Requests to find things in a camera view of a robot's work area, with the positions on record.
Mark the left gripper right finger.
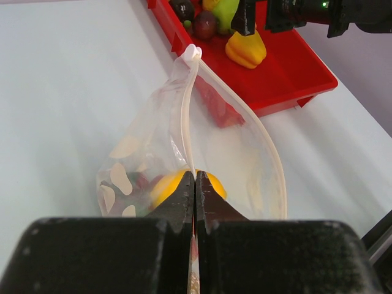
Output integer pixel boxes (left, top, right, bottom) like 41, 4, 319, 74
195, 171, 383, 293

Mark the lychee bunch with leaves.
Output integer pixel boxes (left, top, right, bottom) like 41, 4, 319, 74
97, 171, 163, 217

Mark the yellow lemon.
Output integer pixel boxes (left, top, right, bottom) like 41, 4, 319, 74
150, 169, 227, 209

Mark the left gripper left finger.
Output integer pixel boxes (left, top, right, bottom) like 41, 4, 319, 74
1, 172, 195, 293

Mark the dark mangosteen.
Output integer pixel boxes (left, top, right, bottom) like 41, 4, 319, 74
168, 0, 195, 28

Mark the yellow bell pepper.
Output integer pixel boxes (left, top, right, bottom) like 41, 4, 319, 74
225, 30, 267, 69

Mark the clear zip bag with pattern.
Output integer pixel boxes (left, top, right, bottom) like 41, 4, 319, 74
96, 45, 287, 219

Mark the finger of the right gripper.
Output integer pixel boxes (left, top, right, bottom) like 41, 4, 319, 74
231, 0, 256, 36

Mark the purple passion fruit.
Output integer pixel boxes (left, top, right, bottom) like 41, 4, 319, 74
192, 10, 219, 40

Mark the green apple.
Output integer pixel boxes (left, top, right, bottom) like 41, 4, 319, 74
212, 0, 239, 35

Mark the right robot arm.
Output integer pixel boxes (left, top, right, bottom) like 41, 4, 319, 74
264, 0, 391, 38

